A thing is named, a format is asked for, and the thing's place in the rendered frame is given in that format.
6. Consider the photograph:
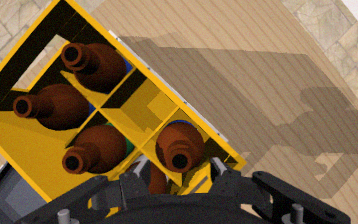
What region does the yellow bottle crate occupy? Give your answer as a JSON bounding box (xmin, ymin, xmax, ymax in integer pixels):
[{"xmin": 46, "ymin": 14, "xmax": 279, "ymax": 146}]
[{"xmin": 0, "ymin": 0, "xmax": 247, "ymax": 202}]

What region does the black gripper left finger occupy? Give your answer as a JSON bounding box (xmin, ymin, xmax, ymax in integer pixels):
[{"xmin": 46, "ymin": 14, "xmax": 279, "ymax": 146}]
[{"xmin": 13, "ymin": 159, "xmax": 159, "ymax": 224}]

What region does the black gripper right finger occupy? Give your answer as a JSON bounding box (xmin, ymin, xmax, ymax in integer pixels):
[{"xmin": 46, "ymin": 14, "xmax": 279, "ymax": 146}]
[{"xmin": 197, "ymin": 157, "xmax": 351, "ymax": 224}]

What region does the grey square tray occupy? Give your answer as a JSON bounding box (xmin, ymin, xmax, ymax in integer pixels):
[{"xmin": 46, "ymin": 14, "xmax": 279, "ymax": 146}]
[{"xmin": 0, "ymin": 161, "xmax": 47, "ymax": 224}]

